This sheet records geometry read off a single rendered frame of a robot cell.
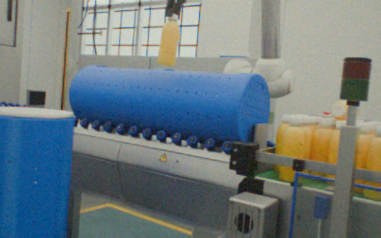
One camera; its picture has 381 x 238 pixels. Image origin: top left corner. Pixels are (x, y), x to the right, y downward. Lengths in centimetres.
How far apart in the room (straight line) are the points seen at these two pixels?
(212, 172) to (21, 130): 65
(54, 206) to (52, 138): 23
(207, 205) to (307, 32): 317
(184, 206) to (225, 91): 48
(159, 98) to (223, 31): 305
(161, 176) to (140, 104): 29
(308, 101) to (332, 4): 101
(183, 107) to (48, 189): 54
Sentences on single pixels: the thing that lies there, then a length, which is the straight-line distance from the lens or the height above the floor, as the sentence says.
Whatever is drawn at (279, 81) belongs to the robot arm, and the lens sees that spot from 206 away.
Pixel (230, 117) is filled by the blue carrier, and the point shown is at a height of 107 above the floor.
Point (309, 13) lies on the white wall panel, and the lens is 445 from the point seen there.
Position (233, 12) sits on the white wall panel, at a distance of 450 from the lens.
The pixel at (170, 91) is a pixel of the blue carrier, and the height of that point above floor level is 114.
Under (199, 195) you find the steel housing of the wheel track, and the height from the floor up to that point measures 77.
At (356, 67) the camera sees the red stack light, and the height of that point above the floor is 123.
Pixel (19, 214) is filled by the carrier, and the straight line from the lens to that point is 139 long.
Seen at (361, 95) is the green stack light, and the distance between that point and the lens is 98.
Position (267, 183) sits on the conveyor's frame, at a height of 89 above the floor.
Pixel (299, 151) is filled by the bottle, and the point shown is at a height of 99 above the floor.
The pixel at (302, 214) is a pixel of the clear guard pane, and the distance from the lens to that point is 117.
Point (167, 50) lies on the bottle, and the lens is 152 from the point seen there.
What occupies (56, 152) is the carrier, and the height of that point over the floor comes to 91.
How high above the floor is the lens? 115
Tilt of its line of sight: 3 degrees down
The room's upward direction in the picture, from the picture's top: 5 degrees clockwise
